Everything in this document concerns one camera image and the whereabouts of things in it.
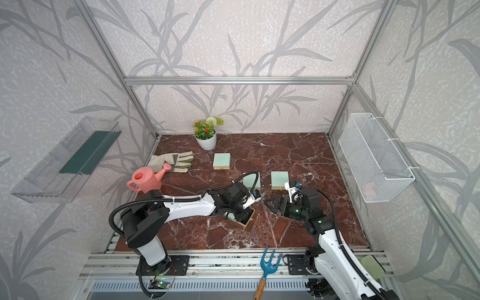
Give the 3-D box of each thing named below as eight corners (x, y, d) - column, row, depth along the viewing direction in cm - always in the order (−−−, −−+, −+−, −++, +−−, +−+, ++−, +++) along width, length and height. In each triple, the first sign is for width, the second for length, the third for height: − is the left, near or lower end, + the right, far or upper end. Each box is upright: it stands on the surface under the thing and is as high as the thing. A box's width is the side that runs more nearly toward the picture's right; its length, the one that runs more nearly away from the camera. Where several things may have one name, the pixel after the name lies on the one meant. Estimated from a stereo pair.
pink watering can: (137, 195, 94) (126, 185, 86) (140, 179, 100) (130, 168, 92) (172, 190, 96) (164, 179, 88) (173, 175, 102) (167, 164, 94)
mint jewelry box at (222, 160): (212, 170, 106) (211, 166, 103) (214, 156, 112) (213, 152, 109) (230, 170, 106) (229, 166, 103) (231, 156, 112) (230, 152, 109)
